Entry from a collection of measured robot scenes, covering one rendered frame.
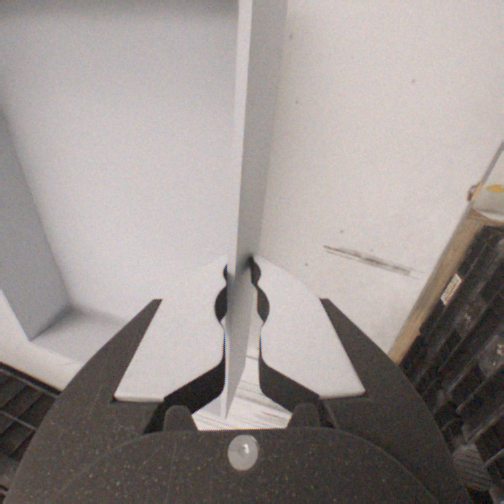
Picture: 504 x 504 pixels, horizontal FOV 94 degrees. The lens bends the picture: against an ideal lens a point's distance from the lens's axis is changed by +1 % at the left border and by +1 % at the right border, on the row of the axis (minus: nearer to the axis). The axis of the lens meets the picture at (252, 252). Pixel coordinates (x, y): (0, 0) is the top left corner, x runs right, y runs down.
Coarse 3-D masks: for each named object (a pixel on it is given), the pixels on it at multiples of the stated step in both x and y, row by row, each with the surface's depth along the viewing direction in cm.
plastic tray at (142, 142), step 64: (0, 0) 13; (64, 0) 12; (128, 0) 12; (192, 0) 11; (256, 0) 7; (0, 64) 15; (64, 64) 14; (128, 64) 13; (192, 64) 12; (256, 64) 8; (0, 128) 17; (64, 128) 16; (128, 128) 15; (192, 128) 14; (256, 128) 10; (0, 192) 18; (64, 192) 18; (128, 192) 17; (192, 192) 15; (256, 192) 12; (0, 256) 19; (64, 256) 22; (128, 256) 20; (192, 256) 18; (64, 320) 25; (128, 320) 24
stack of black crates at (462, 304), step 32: (480, 256) 59; (448, 288) 69; (480, 288) 57; (448, 320) 65; (480, 320) 56; (448, 352) 64; (480, 352) 53; (448, 384) 60; (480, 384) 51; (480, 416) 49; (480, 448) 49
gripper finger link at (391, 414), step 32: (352, 352) 7; (384, 352) 7; (384, 384) 6; (320, 416) 6; (352, 416) 6; (384, 416) 6; (416, 416) 6; (384, 448) 5; (416, 448) 5; (448, 448) 5; (448, 480) 5
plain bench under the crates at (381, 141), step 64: (320, 0) 11; (384, 0) 11; (448, 0) 10; (320, 64) 12; (384, 64) 12; (448, 64) 11; (320, 128) 14; (384, 128) 13; (448, 128) 12; (320, 192) 15; (384, 192) 14; (448, 192) 13; (320, 256) 17; (384, 256) 16; (0, 320) 35; (256, 320) 22; (384, 320) 18; (64, 384) 40; (256, 384) 26
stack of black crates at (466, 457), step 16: (416, 352) 80; (400, 368) 87; (416, 368) 76; (432, 368) 70; (416, 384) 76; (432, 384) 68; (432, 400) 66; (448, 400) 61; (432, 416) 65; (448, 416) 60; (448, 432) 59; (464, 448) 53; (464, 464) 71; (480, 464) 69; (464, 480) 75; (480, 480) 73; (480, 496) 74
